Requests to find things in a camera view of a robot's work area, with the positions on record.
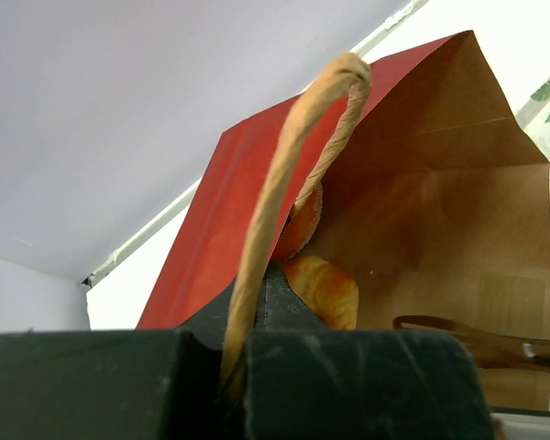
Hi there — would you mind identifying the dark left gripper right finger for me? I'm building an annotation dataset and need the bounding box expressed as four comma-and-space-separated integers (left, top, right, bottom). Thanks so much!
244, 263, 495, 439

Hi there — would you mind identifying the pale twisted fake bread ring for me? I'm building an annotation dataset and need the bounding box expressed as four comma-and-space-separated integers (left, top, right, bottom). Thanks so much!
282, 256, 360, 331

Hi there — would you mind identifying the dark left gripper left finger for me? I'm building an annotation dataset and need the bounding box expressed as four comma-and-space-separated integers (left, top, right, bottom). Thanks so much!
0, 330, 220, 440

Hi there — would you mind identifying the sugared orange fake donut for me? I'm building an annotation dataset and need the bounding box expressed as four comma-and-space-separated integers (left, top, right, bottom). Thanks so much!
271, 182, 324, 261

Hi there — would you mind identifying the red brown paper bag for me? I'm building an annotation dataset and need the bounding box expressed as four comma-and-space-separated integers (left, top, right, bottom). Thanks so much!
135, 29, 550, 412

